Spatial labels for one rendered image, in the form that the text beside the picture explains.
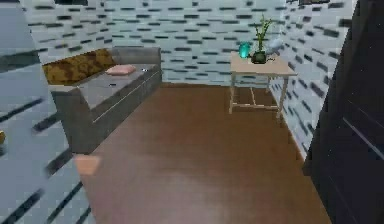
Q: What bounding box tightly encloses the pink pillow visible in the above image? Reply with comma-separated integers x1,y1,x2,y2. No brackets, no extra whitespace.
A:
105,64,137,76

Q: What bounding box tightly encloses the teal vase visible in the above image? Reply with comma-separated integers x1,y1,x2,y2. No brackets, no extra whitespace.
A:
238,41,252,59

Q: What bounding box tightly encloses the beige side table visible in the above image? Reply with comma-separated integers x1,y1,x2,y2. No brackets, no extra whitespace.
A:
228,51,298,120

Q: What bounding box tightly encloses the black cabinet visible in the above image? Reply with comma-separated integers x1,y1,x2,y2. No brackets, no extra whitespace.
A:
302,0,384,224

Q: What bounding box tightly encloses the green houseplant in dark pot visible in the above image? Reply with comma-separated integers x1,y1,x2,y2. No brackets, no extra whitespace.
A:
250,14,275,65

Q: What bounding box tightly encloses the brown patterned sofa cushion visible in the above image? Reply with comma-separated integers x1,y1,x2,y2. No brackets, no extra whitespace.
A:
42,48,117,86

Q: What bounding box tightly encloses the grey sofa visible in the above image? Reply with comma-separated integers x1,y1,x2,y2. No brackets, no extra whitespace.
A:
49,46,163,155

